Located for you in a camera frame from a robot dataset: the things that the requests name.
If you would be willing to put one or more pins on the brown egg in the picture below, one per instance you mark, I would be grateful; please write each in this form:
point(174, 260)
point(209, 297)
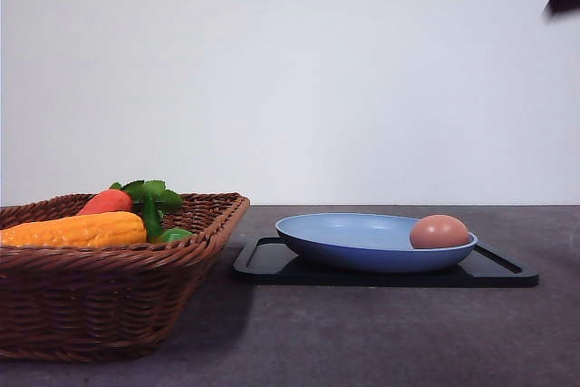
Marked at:
point(437, 231)

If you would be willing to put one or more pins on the blue plate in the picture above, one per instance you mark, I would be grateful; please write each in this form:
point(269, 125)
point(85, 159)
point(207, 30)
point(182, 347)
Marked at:
point(364, 243)

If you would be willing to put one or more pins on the brown wicker basket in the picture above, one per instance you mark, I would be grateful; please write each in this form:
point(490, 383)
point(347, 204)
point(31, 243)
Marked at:
point(103, 304)

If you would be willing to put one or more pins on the black tray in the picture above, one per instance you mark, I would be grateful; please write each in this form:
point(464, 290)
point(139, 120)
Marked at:
point(266, 261)

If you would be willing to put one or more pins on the green toy pepper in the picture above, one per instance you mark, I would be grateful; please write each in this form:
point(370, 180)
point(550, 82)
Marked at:
point(173, 234)

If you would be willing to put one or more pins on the yellow toy corn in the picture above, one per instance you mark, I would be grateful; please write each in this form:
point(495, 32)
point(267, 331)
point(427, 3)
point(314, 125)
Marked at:
point(97, 229)

